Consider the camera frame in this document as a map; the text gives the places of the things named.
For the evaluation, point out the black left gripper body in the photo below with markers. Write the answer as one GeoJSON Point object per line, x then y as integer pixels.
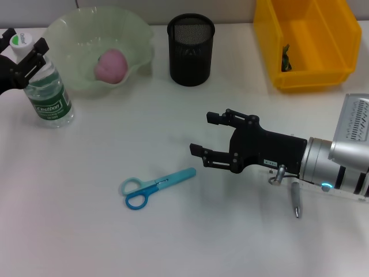
{"type": "Point", "coordinates": [8, 75]}

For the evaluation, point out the pink peach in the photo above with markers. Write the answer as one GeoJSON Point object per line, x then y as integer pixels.
{"type": "Point", "coordinates": [111, 66]}

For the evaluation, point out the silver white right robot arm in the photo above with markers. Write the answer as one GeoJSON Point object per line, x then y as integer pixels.
{"type": "Point", "coordinates": [317, 161]}

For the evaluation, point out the blue teal scissors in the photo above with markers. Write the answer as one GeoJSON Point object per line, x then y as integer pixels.
{"type": "Point", "coordinates": [173, 176]}

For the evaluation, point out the green plastic wrapper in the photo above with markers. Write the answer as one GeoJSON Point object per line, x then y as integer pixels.
{"type": "Point", "coordinates": [286, 59]}

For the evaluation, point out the pale green glass fruit plate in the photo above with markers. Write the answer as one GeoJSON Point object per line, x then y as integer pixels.
{"type": "Point", "coordinates": [75, 34]}

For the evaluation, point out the clear water bottle green label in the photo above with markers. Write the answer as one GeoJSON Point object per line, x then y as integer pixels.
{"type": "Point", "coordinates": [50, 98]}

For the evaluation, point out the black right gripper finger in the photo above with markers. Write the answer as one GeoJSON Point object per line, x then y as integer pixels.
{"type": "Point", "coordinates": [216, 158]}
{"type": "Point", "coordinates": [225, 118]}

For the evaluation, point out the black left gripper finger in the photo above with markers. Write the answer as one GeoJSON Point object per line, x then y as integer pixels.
{"type": "Point", "coordinates": [7, 36]}
{"type": "Point", "coordinates": [31, 62]}

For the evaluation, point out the yellow plastic bin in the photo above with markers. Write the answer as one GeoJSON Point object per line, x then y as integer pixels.
{"type": "Point", "coordinates": [311, 43]}

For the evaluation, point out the silver pen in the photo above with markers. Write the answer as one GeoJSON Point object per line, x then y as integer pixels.
{"type": "Point", "coordinates": [296, 199]}

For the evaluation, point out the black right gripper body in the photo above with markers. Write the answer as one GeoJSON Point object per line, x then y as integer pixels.
{"type": "Point", "coordinates": [271, 147]}

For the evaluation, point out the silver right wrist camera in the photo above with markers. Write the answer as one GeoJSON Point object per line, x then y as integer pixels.
{"type": "Point", "coordinates": [351, 132]}

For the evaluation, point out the black mesh pen cup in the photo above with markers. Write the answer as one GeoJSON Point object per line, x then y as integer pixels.
{"type": "Point", "coordinates": [190, 57]}

